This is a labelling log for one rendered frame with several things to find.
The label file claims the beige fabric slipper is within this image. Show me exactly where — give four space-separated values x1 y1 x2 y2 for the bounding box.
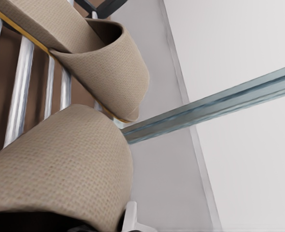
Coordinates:
0 103 134 232
0 0 150 124

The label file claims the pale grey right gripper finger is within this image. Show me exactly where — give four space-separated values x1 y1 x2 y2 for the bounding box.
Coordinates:
120 201 148 232

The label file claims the silver frame post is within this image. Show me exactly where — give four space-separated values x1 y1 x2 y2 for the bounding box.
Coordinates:
120 62 285 145

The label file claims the silver bar shoe rack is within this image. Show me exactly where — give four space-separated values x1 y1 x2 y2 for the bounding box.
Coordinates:
0 0 129 149

